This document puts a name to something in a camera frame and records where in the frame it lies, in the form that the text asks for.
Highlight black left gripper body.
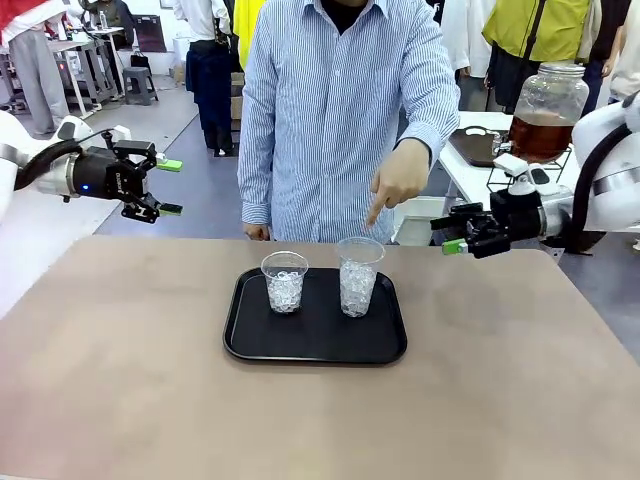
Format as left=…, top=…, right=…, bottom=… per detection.
left=74, top=141, right=156, bottom=202

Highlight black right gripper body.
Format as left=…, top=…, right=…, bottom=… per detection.
left=466, top=187, right=545, bottom=260

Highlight tall clear iced cup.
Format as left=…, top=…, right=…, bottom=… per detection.
left=337, top=237, right=386, bottom=319

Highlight short clear iced cup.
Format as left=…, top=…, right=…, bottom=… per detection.
left=260, top=251, right=309, bottom=315

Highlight person's left forearm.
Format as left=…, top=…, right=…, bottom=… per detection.
left=393, top=94, right=461, bottom=157

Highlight person's right forearm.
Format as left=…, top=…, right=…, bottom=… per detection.
left=237, top=144, right=275, bottom=227

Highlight person's left hand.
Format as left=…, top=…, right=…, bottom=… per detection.
left=366, top=138, right=432, bottom=229

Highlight white bin under side table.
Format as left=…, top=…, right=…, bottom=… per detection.
left=393, top=197, right=451, bottom=246

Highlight white side table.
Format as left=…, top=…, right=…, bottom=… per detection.
left=439, top=110, right=584, bottom=201

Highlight black tray under dispenser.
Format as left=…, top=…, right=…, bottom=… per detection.
left=447, top=127, right=516, bottom=169

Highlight glass tea dispenser jar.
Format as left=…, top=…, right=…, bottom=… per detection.
left=491, top=62, right=591, bottom=166

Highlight grey plastic stool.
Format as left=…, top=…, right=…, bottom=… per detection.
left=122, top=66, right=160, bottom=106

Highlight brown cardboard box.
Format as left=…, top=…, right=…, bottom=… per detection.
left=229, top=72, right=247, bottom=134

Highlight mannequin with navy skirt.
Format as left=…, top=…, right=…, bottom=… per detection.
left=174, top=0, right=236, bottom=156

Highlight grey metal workbench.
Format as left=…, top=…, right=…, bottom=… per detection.
left=47, top=27, right=126, bottom=114

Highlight person in grey trousers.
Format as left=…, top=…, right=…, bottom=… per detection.
left=0, top=0, right=69, bottom=137

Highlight yellow hanging garment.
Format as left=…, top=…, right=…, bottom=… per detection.
left=233, top=0, right=266, bottom=71

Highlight person in striped shirt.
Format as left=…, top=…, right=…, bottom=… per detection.
left=237, top=0, right=461, bottom=245

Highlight seated person in dark jacket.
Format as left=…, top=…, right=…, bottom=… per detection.
left=84, top=0, right=136, bottom=46

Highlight black serving tray, wet rings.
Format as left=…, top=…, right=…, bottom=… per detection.
left=223, top=267, right=409, bottom=365

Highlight person in yellow-green jacket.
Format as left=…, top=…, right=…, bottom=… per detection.
left=482, top=0, right=601, bottom=115

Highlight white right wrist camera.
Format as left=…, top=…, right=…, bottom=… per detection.
left=493, top=153, right=561, bottom=197

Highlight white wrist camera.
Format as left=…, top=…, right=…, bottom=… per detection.
left=102, top=124, right=133, bottom=150
left=493, top=153, right=561, bottom=197

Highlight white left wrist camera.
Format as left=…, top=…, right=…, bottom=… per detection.
left=102, top=124, right=133, bottom=150

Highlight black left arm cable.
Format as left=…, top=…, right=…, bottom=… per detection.
left=13, top=128, right=114, bottom=191

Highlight black wire jar stand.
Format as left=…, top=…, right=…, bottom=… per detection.
left=487, top=147, right=574, bottom=191

